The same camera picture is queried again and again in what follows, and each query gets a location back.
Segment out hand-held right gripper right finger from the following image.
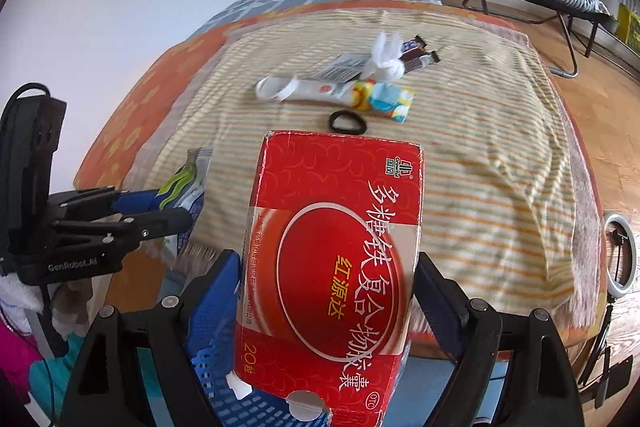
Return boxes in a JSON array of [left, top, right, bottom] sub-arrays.
[[414, 252, 586, 427]]

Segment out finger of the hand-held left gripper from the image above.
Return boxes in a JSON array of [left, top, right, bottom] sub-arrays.
[[52, 186, 165, 221], [51, 208, 194, 254]]

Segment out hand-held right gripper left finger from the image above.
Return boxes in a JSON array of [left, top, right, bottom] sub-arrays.
[[60, 249, 243, 427]]

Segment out green and blue snack packet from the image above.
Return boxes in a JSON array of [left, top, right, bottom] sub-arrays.
[[159, 148, 215, 258]]

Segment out blue plastic mesh basket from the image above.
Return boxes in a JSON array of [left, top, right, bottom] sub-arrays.
[[135, 337, 506, 427]]

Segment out red cardboard medicine box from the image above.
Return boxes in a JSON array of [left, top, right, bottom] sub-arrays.
[[234, 130, 426, 427]]

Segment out white printed paper leaflet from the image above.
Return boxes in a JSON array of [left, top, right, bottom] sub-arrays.
[[317, 53, 371, 82]]

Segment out orange floral bed sheet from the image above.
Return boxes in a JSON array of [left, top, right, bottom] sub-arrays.
[[74, 0, 533, 195]]

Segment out white towel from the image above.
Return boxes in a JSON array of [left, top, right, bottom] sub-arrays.
[[0, 274, 106, 343]]

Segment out striped yellow blanket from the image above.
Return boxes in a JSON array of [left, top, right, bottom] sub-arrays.
[[142, 9, 603, 343]]

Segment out pink cloth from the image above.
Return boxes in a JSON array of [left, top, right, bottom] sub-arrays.
[[0, 322, 43, 408]]

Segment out teal cloth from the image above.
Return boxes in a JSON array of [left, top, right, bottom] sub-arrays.
[[27, 337, 88, 427]]

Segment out squeezed white tube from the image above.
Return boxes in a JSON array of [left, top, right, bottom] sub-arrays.
[[255, 76, 361, 104]]

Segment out colourful cartoon snack wrapper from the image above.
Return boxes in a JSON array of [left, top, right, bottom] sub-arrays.
[[350, 79, 416, 122]]

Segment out torn brown candy wrapper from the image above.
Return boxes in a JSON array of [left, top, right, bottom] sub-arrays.
[[402, 51, 442, 72]]

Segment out yellow box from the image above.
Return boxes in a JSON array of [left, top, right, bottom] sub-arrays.
[[617, 4, 640, 52]]

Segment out white ring light on stand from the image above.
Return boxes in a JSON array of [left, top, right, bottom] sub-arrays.
[[580, 212, 638, 408]]

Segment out black hair tie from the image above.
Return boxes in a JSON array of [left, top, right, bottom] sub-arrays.
[[327, 109, 367, 135]]

